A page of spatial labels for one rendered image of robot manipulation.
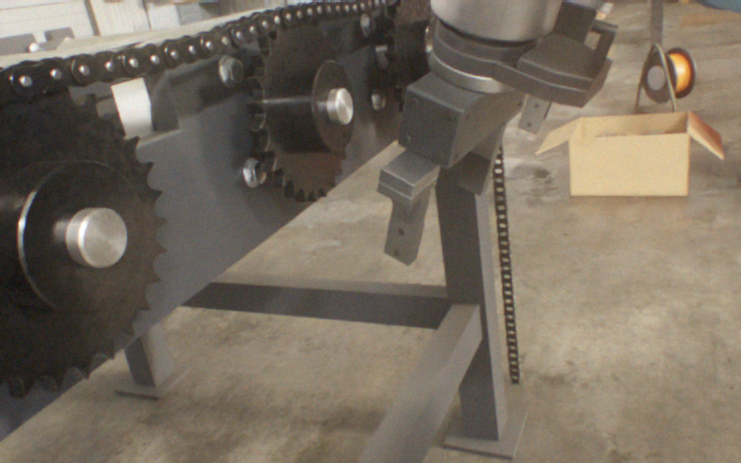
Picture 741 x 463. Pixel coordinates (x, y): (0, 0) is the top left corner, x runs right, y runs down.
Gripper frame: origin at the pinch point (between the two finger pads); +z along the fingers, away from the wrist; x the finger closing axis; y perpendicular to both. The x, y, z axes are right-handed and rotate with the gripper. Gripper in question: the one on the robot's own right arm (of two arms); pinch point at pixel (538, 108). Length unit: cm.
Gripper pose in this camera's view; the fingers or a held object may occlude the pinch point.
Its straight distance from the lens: 91.8
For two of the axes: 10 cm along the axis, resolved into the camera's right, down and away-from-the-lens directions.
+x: 3.1, -2.9, 9.1
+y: 9.1, 3.7, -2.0
